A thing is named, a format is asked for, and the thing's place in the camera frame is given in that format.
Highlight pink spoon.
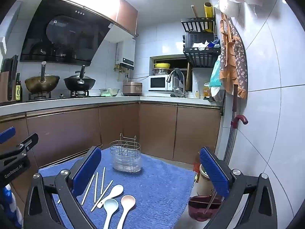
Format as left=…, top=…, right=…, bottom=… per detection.
left=116, top=195, right=136, bottom=229

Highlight white water heater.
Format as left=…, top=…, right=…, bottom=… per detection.
left=117, top=38, right=136, bottom=70

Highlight dark red bucket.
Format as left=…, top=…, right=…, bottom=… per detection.
left=188, top=195, right=223, bottom=222

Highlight white plastic bag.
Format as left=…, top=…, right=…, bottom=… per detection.
left=211, top=86, right=226, bottom=103

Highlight yellow roll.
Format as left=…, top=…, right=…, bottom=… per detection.
left=204, top=2, right=214, bottom=32

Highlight white spoon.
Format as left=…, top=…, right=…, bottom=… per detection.
left=96, top=184, right=124, bottom=208

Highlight teal bag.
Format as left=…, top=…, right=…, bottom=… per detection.
left=209, top=56, right=223, bottom=87

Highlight wire utensil holder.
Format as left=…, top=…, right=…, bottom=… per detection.
left=110, top=134, right=143, bottom=173

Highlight orange brown floral apron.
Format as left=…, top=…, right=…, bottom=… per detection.
left=219, top=13, right=248, bottom=99

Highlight steel basin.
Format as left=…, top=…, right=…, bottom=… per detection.
left=100, top=88, right=120, bottom=97

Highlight gas stove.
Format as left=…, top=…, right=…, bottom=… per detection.
left=28, top=90, right=100, bottom=101

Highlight black wok with lid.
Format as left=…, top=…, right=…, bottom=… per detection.
left=63, top=65, right=96, bottom=91

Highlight brown and black knife holder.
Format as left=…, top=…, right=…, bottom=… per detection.
left=0, top=54, right=19, bottom=103

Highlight black glass range hood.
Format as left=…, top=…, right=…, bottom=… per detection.
left=19, top=0, right=114, bottom=67

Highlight dark oil bottle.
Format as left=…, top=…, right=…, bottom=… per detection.
left=15, top=72, right=23, bottom=101

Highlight brown lower cabinets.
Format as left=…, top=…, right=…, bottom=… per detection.
left=0, top=101, right=222, bottom=189

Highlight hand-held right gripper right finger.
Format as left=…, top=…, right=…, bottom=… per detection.
left=199, top=147, right=278, bottom=229

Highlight golden wok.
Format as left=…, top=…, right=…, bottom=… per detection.
left=24, top=61, right=60, bottom=93

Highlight black wall rack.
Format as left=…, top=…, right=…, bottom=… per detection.
left=180, top=17, right=221, bottom=68

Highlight white rag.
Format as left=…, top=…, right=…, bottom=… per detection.
left=192, top=40, right=210, bottom=51

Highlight blue towel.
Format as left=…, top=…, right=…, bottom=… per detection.
left=38, top=148, right=196, bottom=229

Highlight beige trash bin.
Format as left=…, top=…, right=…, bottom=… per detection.
left=196, top=164, right=211, bottom=196

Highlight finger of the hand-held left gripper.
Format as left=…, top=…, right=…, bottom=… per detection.
left=0, top=133, right=39, bottom=160
left=0, top=127, right=16, bottom=144

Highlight light blue spoon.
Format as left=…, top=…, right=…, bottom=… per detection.
left=103, top=198, right=119, bottom=229

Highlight wooden board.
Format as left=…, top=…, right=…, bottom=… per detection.
left=186, top=63, right=192, bottom=92

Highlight steel faucet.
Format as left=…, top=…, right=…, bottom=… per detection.
left=166, top=68, right=186, bottom=97

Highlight red hooked handle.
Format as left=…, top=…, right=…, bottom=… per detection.
left=231, top=85, right=248, bottom=127

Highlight white microwave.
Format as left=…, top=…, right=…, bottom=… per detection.
left=148, top=75, right=174, bottom=91

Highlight brass pipe fittings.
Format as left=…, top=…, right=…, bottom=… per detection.
left=113, top=63, right=130, bottom=73

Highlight grey metal pole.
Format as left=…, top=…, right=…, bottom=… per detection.
left=224, top=124, right=237, bottom=164

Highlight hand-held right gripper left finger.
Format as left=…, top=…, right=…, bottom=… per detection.
left=23, top=145, right=103, bottom=229

